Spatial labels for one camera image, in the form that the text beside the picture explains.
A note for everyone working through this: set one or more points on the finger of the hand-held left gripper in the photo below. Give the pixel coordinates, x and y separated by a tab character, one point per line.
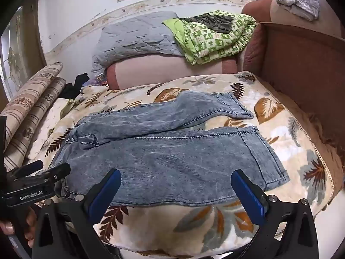
31	165
58	171

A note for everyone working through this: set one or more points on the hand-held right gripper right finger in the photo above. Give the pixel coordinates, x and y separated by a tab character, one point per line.
249	197

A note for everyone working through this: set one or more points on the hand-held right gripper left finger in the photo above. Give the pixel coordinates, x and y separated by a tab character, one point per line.
105	193

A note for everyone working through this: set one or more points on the blue denim pants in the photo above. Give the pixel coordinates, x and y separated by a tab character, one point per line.
175	162

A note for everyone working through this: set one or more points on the person's left hand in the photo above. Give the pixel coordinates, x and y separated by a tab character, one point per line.
9	228

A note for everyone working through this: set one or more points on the striped rolled mattress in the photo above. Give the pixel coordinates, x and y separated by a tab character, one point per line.
35	121
29	91

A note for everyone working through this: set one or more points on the cream floral bedsheet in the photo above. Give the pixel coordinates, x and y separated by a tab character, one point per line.
51	124

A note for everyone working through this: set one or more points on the cream leaf print blanket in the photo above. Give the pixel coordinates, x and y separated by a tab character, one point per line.
283	140

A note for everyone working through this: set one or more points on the black cloth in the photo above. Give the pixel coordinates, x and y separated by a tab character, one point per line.
72	89

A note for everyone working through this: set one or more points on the purple patterned cloth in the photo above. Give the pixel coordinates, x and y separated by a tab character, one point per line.
99	81

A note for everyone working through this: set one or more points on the wooden glass door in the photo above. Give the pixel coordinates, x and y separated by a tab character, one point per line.
32	40

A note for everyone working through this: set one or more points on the brown sofa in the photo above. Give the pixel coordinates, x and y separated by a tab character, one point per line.
299	59

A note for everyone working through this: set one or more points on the grey quilt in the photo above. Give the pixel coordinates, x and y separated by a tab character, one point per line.
129	37

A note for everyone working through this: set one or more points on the green patterned blanket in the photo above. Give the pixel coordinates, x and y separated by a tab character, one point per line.
215	44

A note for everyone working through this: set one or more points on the dark olive garment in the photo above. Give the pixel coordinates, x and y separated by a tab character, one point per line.
213	21

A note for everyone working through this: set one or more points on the grey crumpled clothes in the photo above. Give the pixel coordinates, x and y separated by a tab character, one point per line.
304	2

